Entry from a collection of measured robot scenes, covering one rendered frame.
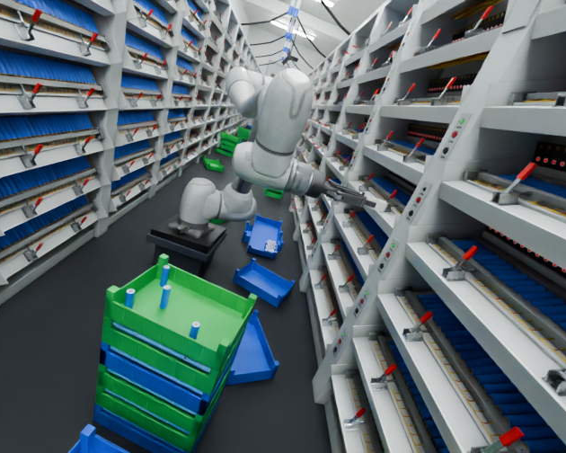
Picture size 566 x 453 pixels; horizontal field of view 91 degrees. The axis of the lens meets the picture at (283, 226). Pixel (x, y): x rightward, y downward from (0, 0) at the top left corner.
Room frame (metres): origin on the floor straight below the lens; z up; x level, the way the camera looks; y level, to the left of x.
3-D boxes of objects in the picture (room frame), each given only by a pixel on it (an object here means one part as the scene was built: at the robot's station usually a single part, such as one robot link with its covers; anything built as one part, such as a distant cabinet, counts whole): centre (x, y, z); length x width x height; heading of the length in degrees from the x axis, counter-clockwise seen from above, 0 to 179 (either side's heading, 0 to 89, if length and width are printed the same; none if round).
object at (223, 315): (0.55, 0.16, 0.44); 0.30 x 0.20 x 0.08; 83
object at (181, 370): (0.55, 0.16, 0.36); 0.30 x 0.20 x 0.08; 83
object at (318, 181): (0.77, -0.07, 0.80); 0.09 x 0.08 x 0.07; 99
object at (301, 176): (0.75, 0.00, 0.80); 0.09 x 0.06 x 0.09; 9
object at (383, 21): (2.21, -0.21, 0.87); 0.20 x 0.09 x 1.74; 99
